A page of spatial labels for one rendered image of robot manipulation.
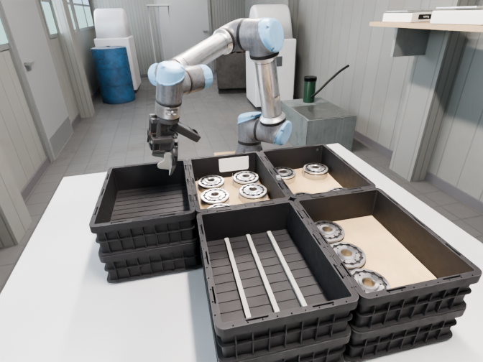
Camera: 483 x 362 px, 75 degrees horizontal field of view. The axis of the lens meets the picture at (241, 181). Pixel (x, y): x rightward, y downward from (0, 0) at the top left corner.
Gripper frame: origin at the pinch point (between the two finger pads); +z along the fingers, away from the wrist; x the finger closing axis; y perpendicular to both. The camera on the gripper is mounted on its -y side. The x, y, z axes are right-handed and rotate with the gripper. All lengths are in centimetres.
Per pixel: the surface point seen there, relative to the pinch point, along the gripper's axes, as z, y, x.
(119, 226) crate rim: 4.3, 20.1, 18.9
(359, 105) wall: 62, -292, -155
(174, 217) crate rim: 1.1, 5.7, 22.7
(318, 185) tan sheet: 4, -55, 19
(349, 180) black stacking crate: -4, -61, 26
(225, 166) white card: 8.4, -26.3, -6.8
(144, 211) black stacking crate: 16.3, 9.1, 2.9
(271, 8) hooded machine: 5, -266, -356
